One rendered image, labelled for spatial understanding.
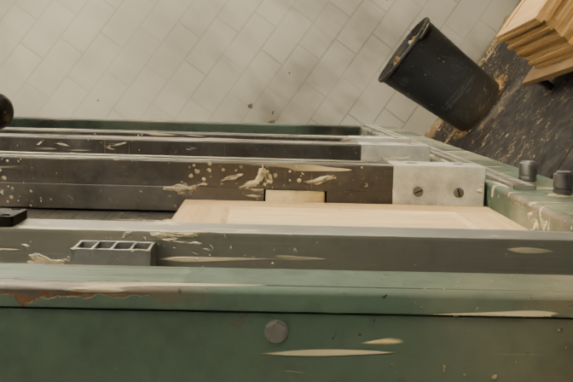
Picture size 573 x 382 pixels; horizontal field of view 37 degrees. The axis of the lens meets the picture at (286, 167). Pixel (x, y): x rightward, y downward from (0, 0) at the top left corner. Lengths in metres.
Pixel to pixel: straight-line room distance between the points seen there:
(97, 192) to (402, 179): 0.41
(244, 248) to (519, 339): 0.30
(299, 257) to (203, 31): 5.58
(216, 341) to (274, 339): 0.04
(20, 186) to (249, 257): 0.48
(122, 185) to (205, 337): 0.63
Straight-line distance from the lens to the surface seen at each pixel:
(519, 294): 0.56
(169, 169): 1.15
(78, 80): 6.30
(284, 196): 1.14
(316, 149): 1.52
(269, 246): 0.78
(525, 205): 1.02
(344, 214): 1.07
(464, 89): 5.43
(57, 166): 1.17
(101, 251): 0.76
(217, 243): 0.78
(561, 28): 4.17
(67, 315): 0.56
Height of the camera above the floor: 1.23
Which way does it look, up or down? 5 degrees down
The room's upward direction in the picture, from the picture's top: 54 degrees counter-clockwise
